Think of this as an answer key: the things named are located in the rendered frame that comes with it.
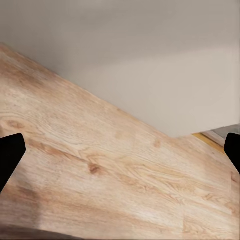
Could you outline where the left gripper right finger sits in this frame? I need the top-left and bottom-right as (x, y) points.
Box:
(224, 133), (240, 173)

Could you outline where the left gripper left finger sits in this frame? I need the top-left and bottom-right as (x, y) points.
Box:
(0, 133), (26, 193)

